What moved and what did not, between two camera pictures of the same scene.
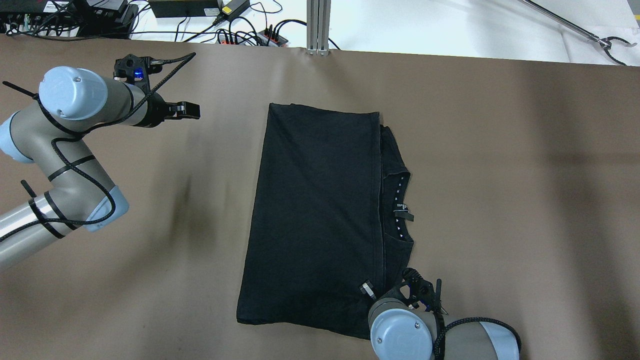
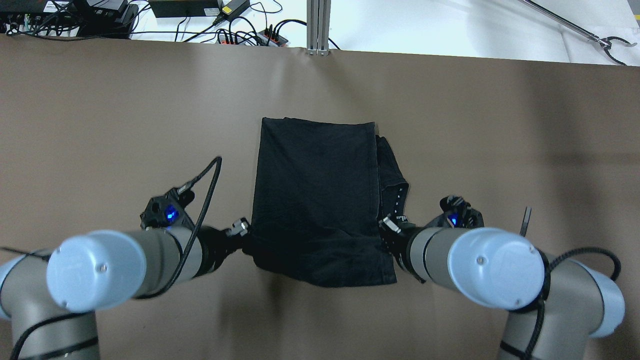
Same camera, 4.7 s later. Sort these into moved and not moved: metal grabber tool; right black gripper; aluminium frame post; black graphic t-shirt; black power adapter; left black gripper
Moved: left black gripper; black graphic t-shirt; right black gripper
Not moved: aluminium frame post; metal grabber tool; black power adapter
